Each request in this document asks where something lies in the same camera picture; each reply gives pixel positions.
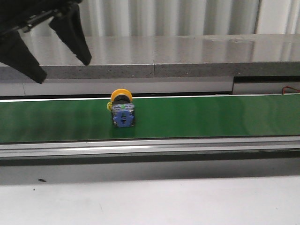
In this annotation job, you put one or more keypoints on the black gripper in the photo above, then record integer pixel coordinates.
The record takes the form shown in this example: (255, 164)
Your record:
(26, 14)

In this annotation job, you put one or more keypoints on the yellow push button switch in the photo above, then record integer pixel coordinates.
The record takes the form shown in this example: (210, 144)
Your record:
(121, 108)

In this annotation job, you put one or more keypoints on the white corrugated curtain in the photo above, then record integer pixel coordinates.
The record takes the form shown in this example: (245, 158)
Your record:
(124, 18)

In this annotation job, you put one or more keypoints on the grey stone counter slab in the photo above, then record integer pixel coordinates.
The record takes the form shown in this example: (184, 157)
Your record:
(254, 57)

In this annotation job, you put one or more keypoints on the green conveyor belt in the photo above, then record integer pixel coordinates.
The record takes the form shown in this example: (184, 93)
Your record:
(166, 117)

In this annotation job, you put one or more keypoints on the aluminium conveyor frame rail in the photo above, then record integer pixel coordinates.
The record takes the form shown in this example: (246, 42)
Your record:
(184, 145)

